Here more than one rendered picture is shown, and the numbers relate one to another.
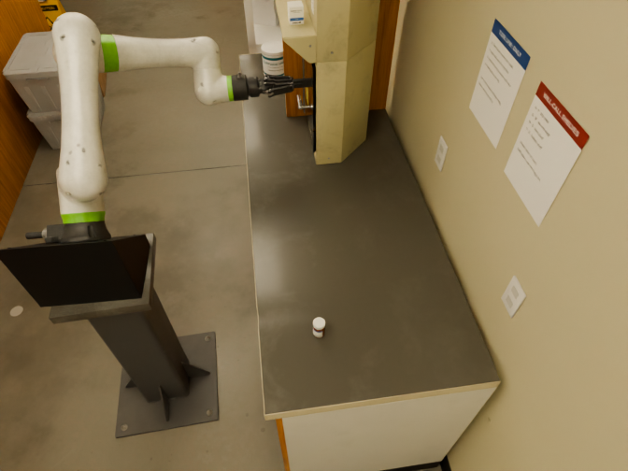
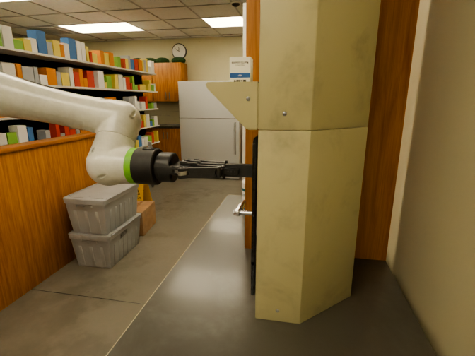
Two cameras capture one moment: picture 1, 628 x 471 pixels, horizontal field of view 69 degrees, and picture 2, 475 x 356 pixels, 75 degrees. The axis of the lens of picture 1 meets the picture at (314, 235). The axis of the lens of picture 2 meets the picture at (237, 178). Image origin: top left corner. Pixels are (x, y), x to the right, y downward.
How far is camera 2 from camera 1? 1.18 m
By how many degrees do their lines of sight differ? 38
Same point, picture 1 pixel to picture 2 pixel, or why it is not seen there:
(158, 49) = (47, 93)
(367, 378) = not seen: outside the picture
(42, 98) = (83, 221)
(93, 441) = not seen: outside the picture
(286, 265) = not seen: outside the picture
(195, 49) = (100, 105)
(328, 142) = (276, 280)
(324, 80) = (271, 163)
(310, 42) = (249, 92)
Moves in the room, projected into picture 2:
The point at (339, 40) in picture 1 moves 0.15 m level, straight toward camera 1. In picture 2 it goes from (297, 92) to (278, 90)
